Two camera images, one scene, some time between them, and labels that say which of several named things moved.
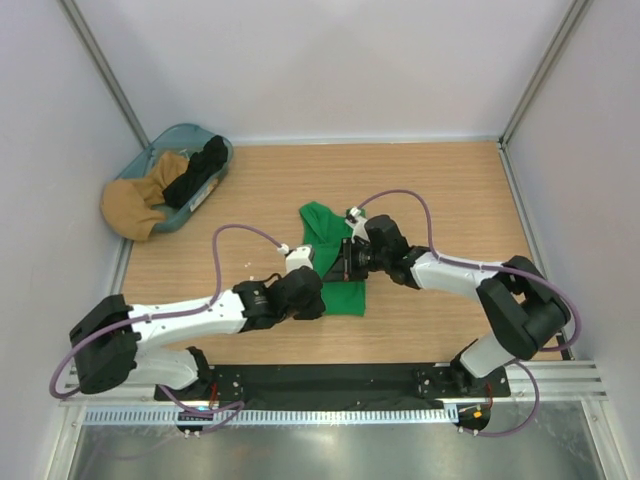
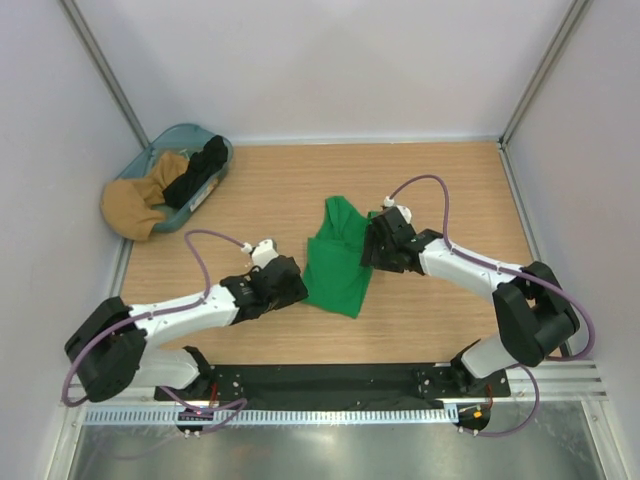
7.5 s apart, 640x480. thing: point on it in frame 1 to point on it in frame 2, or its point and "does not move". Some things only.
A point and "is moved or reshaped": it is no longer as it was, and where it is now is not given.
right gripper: [346, 262] to [370, 254]
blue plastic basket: [185, 139] does not move
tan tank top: [128, 204] does not move
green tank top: [324, 234] is moved or reshaped
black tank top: [202, 166] does not move
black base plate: [339, 381] does not move
